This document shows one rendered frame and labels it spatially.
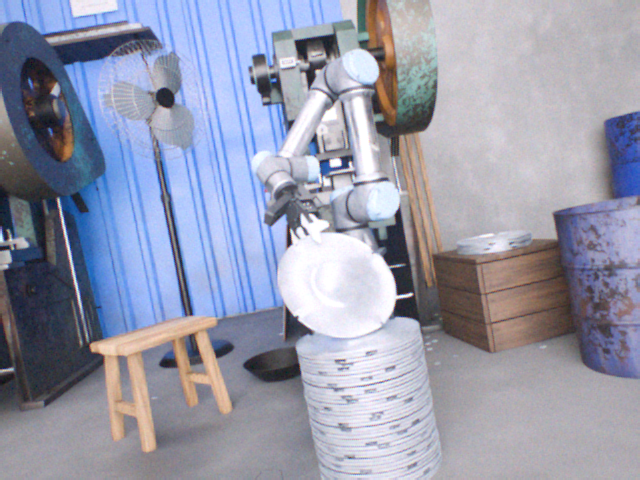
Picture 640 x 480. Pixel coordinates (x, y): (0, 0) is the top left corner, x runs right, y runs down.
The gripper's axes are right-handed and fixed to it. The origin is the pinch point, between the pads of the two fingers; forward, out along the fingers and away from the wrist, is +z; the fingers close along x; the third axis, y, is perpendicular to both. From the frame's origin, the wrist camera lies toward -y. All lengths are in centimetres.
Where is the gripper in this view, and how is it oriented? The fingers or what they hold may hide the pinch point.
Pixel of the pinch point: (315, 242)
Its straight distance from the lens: 131.5
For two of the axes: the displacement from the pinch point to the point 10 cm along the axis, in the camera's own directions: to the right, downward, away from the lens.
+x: -2.4, 7.3, 6.4
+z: 5.0, 6.6, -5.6
